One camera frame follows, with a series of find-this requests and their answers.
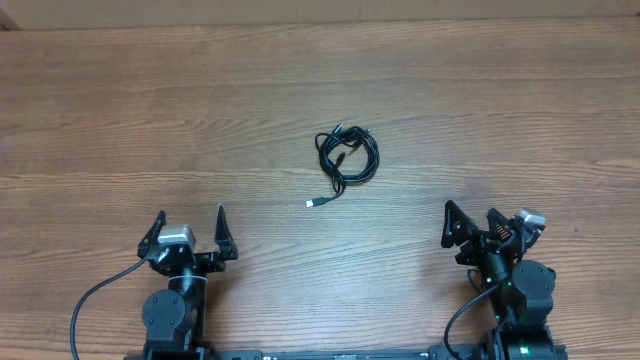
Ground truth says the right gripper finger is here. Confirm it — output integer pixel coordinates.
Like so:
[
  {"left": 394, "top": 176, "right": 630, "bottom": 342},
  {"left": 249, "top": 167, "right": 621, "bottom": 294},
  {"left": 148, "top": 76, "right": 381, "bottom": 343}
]
[
  {"left": 441, "top": 200, "right": 480, "bottom": 248},
  {"left": 487, "top": 208, "right": 514, "bottom": 245}
]

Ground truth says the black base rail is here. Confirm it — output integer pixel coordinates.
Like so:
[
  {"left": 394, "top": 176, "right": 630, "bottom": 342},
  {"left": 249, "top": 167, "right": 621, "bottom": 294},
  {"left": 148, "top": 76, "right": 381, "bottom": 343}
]
[{"left": 123, "top": 344, "right": 569, "bottom": 360}]

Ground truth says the black USB cable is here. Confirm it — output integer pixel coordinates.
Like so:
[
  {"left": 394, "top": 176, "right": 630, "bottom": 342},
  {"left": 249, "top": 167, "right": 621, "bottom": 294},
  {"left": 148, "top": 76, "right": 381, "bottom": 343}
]
[{"left": 305, "top": 127, "right": 381, "bottom": 209}]

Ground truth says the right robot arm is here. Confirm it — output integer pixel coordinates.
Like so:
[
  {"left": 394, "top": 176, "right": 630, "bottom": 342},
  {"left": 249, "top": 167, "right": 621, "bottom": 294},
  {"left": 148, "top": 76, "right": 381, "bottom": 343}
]
[{"left": 429, "top": 200, "right": 568, "bottom": 360}]

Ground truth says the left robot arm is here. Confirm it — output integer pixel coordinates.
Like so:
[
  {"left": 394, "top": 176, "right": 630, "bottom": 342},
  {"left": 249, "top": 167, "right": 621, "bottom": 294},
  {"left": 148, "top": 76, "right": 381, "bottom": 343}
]
[{"left": 137, "top": 206, "right": 238, "bottom": 359}]

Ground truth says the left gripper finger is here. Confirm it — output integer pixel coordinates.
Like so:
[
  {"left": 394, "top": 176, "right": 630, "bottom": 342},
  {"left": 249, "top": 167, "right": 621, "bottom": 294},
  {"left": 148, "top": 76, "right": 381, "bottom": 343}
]
[
  {"left": 137, "top": 210, "right": 166, "bottom": 258},
  {"left": 214, "top": 204, "right": 238, "bottom": 261}
]

